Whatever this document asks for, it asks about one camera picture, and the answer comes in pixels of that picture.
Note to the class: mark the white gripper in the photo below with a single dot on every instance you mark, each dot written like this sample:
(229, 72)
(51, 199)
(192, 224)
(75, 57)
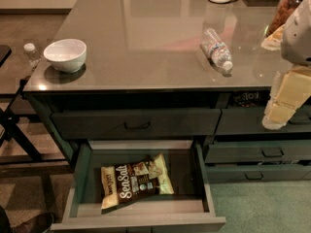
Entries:
(297, 40)

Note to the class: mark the brown sea salt chip bag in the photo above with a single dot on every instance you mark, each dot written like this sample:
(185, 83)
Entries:
(125, 183)

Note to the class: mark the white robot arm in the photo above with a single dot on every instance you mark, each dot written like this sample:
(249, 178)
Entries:
(293, 40)

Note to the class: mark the dark snack bag in drawer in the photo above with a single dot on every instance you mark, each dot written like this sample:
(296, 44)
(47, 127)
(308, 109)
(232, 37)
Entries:
(249, 98)

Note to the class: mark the grey counter cabinet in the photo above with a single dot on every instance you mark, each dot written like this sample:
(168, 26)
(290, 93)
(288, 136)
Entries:
(146, 54)

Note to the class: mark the open grey middle drawer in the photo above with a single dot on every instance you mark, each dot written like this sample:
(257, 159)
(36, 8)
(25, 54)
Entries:
(189, 209)

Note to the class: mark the grey top left drawer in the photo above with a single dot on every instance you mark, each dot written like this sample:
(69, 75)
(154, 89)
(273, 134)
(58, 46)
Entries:
(136, 124)

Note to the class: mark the clear plastic water bottle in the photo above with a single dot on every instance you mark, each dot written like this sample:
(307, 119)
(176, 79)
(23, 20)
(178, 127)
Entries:
(216, 50)

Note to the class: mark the clear jar of nuts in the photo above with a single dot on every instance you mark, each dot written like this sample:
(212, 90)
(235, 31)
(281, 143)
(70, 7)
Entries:
(284, 9)

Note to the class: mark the white ceramic bowl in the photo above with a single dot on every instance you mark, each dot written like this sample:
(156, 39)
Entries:
(67, 55)

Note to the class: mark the small bottle with white cap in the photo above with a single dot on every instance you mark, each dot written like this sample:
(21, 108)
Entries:
(34, 56)

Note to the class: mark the black folding table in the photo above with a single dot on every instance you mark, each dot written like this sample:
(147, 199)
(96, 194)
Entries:
(19, 107)

